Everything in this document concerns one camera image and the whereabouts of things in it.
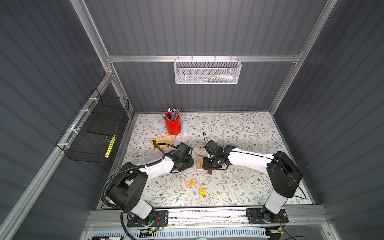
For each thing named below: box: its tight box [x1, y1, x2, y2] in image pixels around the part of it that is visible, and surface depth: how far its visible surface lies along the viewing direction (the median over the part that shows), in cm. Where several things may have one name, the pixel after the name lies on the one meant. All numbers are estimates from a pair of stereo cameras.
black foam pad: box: [87, 111, 123, 136], surface depth 77 cm
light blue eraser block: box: [183, 120, 187, 134], surface depth 110 cm
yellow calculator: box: [152, 135, 174, 150], surface depth 105 cm
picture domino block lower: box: [186, 179, 197, 188], surface depth 86 cm
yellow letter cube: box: [199, 188, 206, 195], surface depth 82 cm
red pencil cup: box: [164, 112, 182, 136], surface depth 104 cm
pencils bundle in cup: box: [163, 107, 181, 121], surface depth 104 cm
